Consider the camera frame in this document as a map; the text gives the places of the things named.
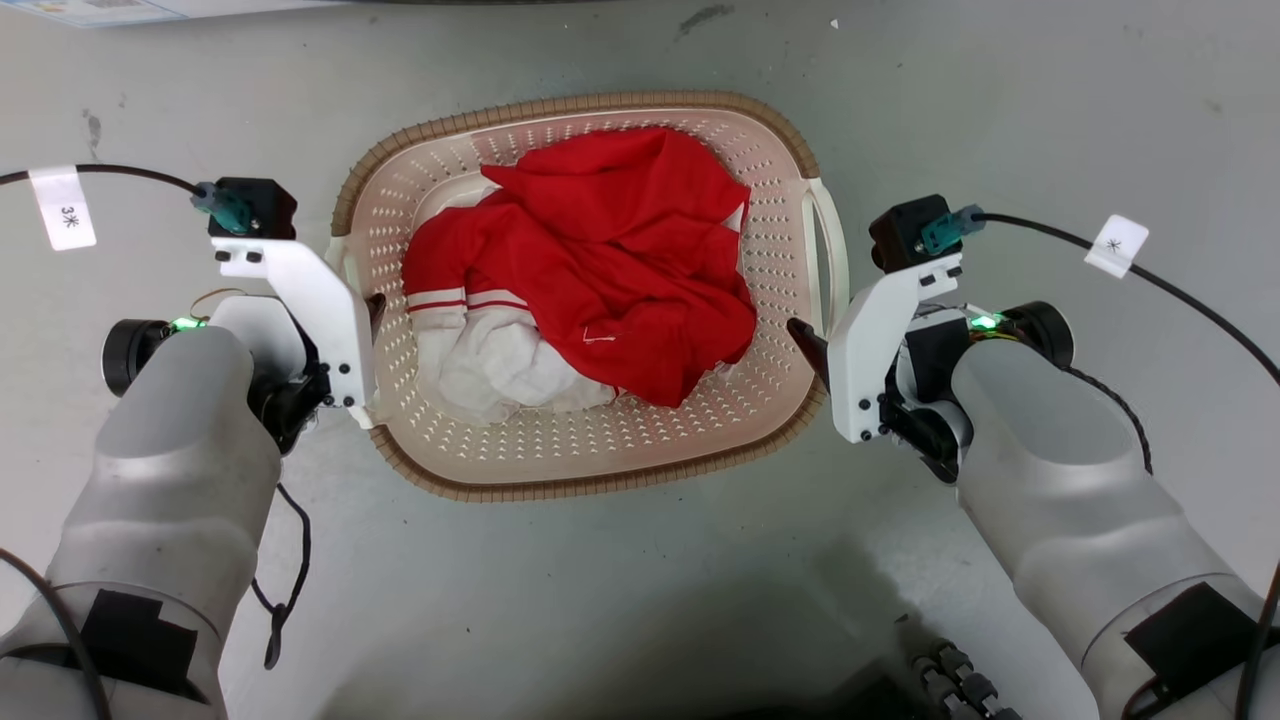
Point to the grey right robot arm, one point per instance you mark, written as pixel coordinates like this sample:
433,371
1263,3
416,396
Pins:
1070,490

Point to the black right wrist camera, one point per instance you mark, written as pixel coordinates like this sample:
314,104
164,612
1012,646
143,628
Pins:
900,235

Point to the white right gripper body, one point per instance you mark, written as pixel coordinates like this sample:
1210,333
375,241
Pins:
865,350

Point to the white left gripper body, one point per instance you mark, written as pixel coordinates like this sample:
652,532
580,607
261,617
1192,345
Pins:
335,330

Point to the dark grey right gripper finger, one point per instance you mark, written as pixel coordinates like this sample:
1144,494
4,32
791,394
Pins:
815,350

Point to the beige laundry basket brown rim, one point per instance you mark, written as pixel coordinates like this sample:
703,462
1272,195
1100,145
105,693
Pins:
600,450

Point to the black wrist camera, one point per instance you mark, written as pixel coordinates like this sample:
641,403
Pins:
262,205
900,235

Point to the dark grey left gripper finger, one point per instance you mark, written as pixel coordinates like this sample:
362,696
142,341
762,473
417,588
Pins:
376,308

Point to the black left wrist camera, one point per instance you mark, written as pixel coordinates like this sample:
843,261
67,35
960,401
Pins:
262,205

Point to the white garment red stripes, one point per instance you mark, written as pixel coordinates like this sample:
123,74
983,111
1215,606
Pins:
490,365

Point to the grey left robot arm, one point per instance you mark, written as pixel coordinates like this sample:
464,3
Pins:
170,500

